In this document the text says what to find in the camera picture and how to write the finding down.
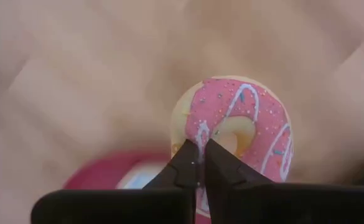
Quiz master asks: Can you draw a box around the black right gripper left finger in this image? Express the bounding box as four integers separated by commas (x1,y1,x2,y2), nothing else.
30,138,200,224

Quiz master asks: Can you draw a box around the red plate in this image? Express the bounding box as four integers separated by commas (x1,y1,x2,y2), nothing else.
62,151,212,224

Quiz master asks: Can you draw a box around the large pink white-drizzled donut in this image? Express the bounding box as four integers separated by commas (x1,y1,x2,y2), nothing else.
170,75,294,218

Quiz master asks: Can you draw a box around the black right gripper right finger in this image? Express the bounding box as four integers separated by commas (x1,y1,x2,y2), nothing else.
203,138,364,224

